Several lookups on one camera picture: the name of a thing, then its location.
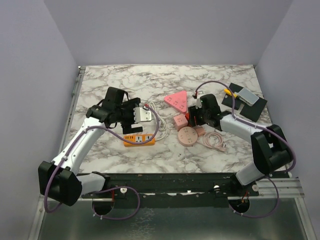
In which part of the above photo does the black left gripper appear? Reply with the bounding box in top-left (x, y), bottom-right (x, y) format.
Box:
top-left (115, 98), bottom-right (144, 134)

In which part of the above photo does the pink cube socket adapter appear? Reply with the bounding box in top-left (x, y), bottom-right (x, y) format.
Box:
top-left (173, 114), bottom-right (188, 131)

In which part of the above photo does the pink power cable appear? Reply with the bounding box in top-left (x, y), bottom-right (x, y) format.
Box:
top-left (196, 126), bottom-right (228, 153)

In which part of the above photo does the aluminium frame rail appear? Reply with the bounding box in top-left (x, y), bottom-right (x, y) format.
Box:
top-left (38, 65), bottom-right (316, 240)

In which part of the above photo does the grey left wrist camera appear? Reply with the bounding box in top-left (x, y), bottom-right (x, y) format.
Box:
top-left (133, 107), bottom-right (152, 124)

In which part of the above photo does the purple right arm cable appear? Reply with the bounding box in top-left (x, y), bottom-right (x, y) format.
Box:
top-left (194, 80), bottom-right (297, 218)

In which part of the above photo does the black flat box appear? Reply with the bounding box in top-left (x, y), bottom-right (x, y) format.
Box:
top-left (240, 97), bottom-right (268, 123)

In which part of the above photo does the pink triangular power strip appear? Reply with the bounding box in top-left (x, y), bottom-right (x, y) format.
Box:
top-left (163, 90), bottom-right (188, 114)

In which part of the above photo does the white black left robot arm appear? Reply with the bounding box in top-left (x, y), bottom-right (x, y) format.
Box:
top-left (38, 87), bottom-right (141, 206)

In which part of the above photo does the orange power strip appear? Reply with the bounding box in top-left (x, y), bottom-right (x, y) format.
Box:
top-left (123, 134), bottom-right (156, 147)

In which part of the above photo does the round pink power strip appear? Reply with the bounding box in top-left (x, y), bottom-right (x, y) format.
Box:
top-left (177, 126), bottom-right (198, 147)

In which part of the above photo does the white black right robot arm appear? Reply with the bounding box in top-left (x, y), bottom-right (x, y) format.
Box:
top-left (188, 94), bottom-right (294, 196)

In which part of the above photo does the white power cable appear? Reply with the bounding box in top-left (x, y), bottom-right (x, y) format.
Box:
top-left (146, 101), bottom-right (169, 141)

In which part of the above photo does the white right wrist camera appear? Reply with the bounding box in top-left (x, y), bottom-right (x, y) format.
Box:
top-left (195, 98), bottom-right (202, 109)

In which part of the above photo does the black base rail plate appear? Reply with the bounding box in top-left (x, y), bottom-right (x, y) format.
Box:
top-left (84, 173), bottom-right (258, 209)

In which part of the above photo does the white grey network switch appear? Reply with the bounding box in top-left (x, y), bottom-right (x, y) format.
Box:
top-left (237, 88), bottom-right (260, 106)

